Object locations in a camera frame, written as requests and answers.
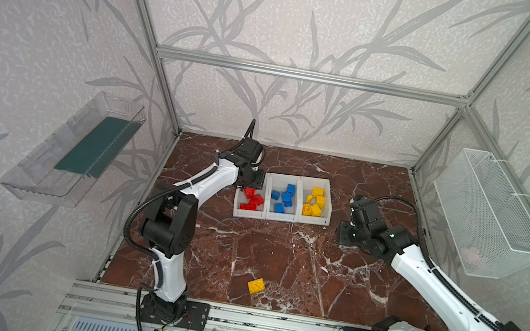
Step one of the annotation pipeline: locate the red lego brick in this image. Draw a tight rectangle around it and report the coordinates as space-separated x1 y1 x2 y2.
249 194 264 208
239 203 257 212
243 188 256 200

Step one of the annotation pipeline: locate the blue lego brick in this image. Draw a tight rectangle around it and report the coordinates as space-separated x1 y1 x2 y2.
271 191 281 201
286 184 296 196
274 203 285 214

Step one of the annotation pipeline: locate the yellow tall lego brick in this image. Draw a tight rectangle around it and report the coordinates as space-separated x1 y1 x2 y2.
316 196 326 208

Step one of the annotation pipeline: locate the dark blue upturned lego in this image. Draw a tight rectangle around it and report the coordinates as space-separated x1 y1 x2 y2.
281 192 293 208

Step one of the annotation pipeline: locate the yellow long lego brick front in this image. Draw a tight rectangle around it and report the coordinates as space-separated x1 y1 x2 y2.
311 187 325 197

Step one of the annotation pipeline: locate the yellow square lego brick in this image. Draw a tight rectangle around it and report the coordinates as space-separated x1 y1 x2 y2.
302 204 312 216

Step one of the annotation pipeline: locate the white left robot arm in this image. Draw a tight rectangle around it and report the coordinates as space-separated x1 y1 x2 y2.
122 120 265 308

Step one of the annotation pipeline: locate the white middle bin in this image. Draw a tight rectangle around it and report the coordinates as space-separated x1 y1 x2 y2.
265 173 300 223

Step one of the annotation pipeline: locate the white bin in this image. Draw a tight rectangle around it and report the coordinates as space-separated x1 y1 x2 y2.
265 173 300 223
295 176 333 227
233 187 269 220

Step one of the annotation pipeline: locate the white left bin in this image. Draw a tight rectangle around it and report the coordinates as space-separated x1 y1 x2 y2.
233 187 269 220

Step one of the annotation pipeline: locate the white right bin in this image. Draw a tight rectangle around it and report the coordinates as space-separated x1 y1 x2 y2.
295 176 333 227

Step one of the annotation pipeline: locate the pink object in basket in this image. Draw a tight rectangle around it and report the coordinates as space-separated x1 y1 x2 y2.
459 247 482 267

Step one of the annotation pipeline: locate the white wire mesh basket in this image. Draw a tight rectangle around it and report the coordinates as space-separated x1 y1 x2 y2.
434 148 530 280

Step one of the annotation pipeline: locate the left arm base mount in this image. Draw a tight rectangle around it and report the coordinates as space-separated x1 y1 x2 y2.
136 292 212 331

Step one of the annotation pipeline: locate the clear plastic wall tray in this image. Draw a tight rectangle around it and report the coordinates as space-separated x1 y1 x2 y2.
0 92 147 208

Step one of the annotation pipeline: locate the aluminium frame rail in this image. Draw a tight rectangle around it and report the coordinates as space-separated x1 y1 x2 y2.
57 281 368 331

